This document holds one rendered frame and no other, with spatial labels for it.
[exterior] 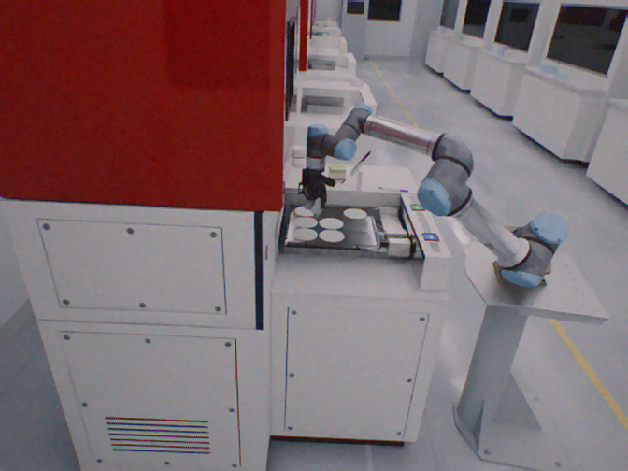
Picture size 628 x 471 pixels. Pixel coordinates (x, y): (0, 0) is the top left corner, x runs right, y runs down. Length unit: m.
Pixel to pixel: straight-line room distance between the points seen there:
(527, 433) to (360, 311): 1.13
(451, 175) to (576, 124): 4.94
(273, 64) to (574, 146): 5.52
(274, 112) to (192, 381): 0.94
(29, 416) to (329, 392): 1.38
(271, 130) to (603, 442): 2.10
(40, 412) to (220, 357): 1.20
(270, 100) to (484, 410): 1.66
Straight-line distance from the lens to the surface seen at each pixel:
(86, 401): 1.84
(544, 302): 1.82
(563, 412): 2.68
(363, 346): 1.75
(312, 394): 1.92
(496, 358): 2.09
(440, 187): 1.41
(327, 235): 1.80
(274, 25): 1.11
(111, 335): 1.59
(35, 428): 2.50
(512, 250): 1.59
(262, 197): 1.21
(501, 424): 2.46
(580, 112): 6.29
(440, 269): 1.67
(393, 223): 2.00
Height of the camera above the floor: 1.75
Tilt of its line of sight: 29 degrees down
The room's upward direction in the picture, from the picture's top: 3 degrees clockwise
